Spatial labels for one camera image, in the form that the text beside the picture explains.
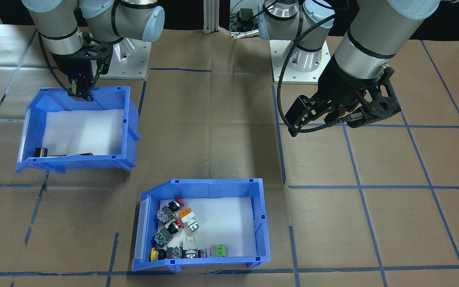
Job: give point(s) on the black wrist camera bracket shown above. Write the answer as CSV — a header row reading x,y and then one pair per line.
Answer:
x,y
101,51
389,99

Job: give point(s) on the yellow push button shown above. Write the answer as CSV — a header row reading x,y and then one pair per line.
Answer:
x,y
154,254

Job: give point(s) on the green contact block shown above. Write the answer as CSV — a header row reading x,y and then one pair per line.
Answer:
x,y
218,250

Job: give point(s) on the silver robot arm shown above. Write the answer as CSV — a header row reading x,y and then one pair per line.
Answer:
x,y
373,44
60,36

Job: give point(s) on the orange white push button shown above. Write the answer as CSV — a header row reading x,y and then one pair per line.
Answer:
x,y
189,220

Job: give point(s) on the black block with silver stripe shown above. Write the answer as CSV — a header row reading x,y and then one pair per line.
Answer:
x,y
60,155

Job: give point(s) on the black electronics box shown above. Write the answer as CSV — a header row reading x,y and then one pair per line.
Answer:
x,y
246,14

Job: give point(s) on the white silver push button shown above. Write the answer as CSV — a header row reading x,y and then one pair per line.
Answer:
x,y
190,245

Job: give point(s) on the dark brown switch block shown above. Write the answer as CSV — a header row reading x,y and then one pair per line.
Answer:
x,y
83,154

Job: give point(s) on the tall black switch block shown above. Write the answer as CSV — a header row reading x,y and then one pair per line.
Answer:
x,y
40,152

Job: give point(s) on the blue plastic storage bin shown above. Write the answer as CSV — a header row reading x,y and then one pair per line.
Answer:
x,y
94,161
213,187

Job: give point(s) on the aluminium profile post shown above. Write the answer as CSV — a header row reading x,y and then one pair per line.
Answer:
x,y
211,16

